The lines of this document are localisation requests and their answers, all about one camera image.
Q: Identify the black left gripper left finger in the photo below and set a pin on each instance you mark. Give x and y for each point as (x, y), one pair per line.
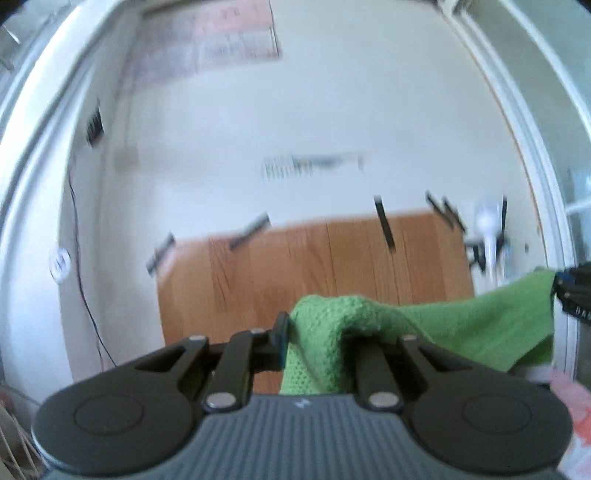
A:
(219, 377)

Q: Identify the pink floral bed sheet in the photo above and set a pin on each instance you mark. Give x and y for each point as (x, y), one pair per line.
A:
(576, 463)

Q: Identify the green and navy knit sweater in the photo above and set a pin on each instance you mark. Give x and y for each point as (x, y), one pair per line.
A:
(510, 326)

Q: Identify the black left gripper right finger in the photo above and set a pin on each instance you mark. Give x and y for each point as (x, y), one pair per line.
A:
(401, 375)

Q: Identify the wooden headboard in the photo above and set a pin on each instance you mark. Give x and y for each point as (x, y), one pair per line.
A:
(206, 287)

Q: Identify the white round wall fixture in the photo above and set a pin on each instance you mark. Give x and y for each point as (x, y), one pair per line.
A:
(60, 265)

